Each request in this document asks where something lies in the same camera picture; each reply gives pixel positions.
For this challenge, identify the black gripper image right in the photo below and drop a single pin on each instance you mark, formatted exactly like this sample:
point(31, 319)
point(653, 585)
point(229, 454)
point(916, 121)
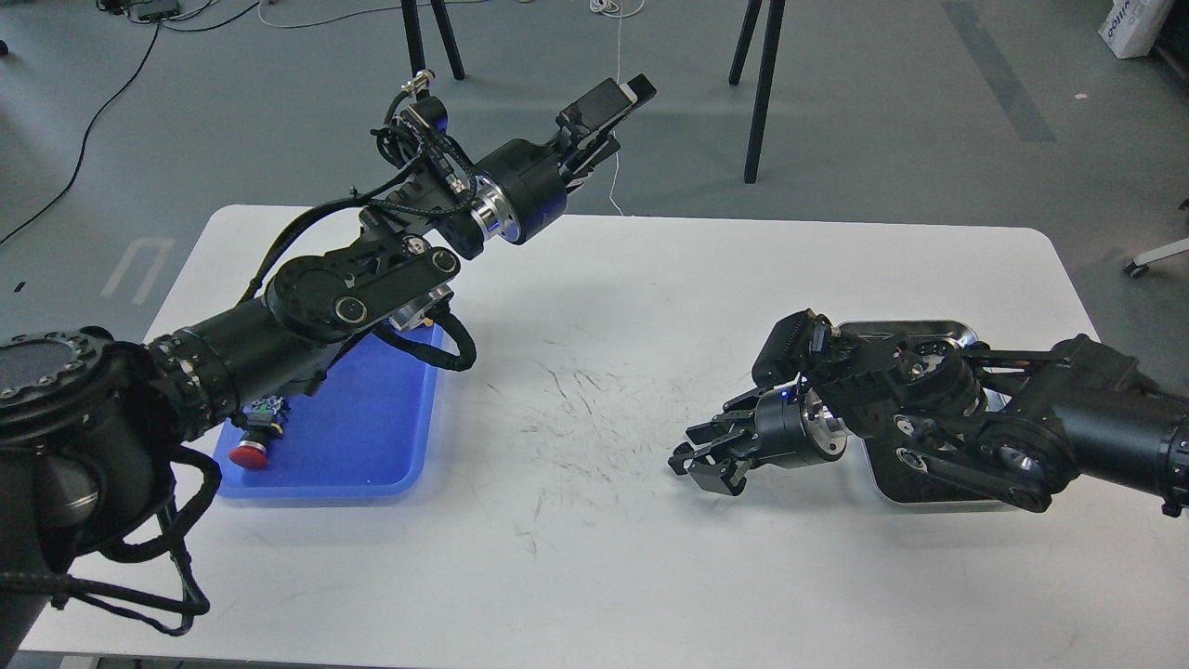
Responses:
point(787, 427)

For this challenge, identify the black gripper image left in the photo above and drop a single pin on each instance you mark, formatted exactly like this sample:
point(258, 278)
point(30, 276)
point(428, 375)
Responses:
point(522, 187)

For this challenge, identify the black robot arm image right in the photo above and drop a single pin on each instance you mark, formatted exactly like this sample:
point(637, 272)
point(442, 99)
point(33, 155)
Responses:
point(944, 418)

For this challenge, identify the silver metal tray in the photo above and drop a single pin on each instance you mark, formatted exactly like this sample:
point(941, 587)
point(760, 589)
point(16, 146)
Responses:
point(894, 483)

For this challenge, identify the blue plastic tray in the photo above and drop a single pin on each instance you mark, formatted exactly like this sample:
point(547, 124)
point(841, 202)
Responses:
point(361, 438)

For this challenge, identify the black table leg pair right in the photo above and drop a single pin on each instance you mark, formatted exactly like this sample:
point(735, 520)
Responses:
point(767, 69)

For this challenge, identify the white cardboard box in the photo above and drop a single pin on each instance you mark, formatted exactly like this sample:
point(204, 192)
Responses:
point(1131, 27)

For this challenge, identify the red push button switch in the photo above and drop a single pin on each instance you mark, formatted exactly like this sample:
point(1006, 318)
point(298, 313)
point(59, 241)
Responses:
point(262, 422)

